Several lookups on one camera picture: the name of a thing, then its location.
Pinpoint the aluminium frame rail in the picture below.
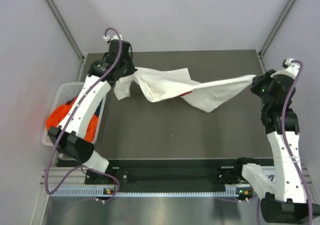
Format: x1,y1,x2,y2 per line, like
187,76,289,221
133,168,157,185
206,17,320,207
40,166,312,190

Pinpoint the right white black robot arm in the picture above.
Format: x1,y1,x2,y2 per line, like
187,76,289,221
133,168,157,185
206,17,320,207
233,69,320,225

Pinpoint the orange t-shirt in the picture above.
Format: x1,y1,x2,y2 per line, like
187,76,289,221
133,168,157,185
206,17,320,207
45,104,99,142

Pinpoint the white t-shirt red print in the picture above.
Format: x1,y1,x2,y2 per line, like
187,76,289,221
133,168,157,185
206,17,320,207
114,67,255,113

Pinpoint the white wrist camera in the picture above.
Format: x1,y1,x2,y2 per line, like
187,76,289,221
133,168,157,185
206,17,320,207
270,58,304,80
102,34,123,45

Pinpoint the grey slotted cable duct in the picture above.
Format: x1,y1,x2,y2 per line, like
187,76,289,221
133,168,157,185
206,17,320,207
52,185,254,200

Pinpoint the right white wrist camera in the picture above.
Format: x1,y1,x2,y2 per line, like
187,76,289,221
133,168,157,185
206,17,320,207
270,58,304,80

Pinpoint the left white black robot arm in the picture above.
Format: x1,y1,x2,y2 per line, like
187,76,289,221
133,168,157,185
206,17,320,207
48,39,136,184

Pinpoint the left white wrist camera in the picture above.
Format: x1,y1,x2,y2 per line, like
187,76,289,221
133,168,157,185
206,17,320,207
102,34,123,45

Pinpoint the right aluminium corner post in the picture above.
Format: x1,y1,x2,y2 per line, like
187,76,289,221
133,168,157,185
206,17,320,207
258,0,297,59

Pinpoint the aluminium corner post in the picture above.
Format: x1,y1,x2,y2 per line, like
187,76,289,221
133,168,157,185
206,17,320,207
258,0,297,59
37,0,87,63

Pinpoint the left aluminium corner post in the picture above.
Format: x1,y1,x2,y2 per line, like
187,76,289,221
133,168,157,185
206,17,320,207
37,0,87,63

